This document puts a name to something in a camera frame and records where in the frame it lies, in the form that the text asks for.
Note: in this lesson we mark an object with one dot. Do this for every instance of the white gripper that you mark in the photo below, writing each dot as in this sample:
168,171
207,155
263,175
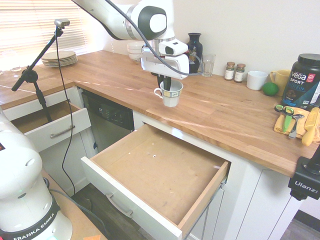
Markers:
160,63

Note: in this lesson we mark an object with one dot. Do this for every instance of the white mug with patterned band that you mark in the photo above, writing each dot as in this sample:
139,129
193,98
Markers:
172,97

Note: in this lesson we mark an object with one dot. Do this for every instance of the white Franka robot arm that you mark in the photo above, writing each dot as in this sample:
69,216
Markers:
152,22

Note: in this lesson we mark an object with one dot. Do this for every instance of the large open wooden drawer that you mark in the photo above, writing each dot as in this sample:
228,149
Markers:
160,170

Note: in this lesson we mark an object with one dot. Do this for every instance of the small open wooden drawer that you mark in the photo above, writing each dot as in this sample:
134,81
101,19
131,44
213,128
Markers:
60,130

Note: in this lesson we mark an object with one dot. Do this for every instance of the yellow mug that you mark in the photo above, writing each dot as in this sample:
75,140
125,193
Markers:
283,80

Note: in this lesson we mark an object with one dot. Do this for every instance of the stack of white bowls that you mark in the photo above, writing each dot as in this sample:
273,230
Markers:
134,51

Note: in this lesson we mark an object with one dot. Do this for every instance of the clear drinking glass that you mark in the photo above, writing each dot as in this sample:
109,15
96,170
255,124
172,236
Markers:
209,65

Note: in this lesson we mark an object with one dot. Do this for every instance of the dark blue painted vase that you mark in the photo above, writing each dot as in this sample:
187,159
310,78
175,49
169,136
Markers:
194,40

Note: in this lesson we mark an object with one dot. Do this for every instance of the brown lid spice jar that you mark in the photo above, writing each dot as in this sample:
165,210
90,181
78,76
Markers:
239,74
229,72

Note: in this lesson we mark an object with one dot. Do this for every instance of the stainless steel dishwasher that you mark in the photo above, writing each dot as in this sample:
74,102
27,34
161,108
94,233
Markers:
107,117

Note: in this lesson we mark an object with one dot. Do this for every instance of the plain white cup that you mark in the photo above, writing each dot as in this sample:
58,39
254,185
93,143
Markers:
256,81

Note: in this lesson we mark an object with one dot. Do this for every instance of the stack of beige plates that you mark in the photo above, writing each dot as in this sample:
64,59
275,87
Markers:
62,58

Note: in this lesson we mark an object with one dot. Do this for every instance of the green ball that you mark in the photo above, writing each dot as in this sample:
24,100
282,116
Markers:
270,89

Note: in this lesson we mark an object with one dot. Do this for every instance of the yellow cloth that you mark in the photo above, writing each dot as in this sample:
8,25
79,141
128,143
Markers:
278,125

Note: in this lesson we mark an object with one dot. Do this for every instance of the black Vega protein tub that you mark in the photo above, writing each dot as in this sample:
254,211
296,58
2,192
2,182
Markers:
300,85

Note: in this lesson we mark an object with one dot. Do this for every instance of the white window blinds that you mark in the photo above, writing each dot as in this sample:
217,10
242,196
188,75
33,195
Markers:
30,27

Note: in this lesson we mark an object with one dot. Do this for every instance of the clear glass dish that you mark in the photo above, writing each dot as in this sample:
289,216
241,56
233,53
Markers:
15,68

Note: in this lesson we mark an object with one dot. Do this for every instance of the yellow sheathed knife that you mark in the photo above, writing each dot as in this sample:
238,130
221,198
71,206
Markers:
310,130

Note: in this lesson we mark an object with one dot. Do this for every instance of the white cabinet door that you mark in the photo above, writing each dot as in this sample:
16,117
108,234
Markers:
265,207

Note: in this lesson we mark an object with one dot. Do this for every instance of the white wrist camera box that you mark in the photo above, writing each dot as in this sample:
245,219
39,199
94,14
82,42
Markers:
175,47

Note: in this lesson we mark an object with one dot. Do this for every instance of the silver camera on stand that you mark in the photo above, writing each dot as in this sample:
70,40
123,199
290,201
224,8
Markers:
62,22

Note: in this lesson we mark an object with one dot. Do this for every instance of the black boom camera stand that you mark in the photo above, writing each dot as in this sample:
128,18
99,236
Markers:
28,73

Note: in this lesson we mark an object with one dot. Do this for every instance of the black Ulanzi camera mount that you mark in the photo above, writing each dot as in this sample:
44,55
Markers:
303,182

